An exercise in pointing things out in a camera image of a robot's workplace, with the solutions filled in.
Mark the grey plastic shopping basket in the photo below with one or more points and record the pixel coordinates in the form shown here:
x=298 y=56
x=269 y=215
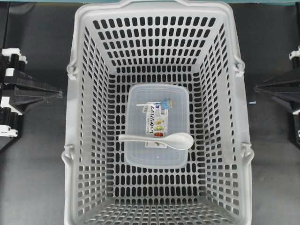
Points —
x=188 y=44

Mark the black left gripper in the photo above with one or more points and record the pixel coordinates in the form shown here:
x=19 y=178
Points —
x=11 y=108

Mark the white chinese soup spoon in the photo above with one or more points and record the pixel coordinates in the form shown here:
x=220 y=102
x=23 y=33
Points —
x=178 y=141

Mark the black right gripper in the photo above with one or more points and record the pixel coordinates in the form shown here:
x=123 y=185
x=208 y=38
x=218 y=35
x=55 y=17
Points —
x=285 y=90

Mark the clear plastic food container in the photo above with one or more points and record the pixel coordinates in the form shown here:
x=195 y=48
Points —
x=156 y=110

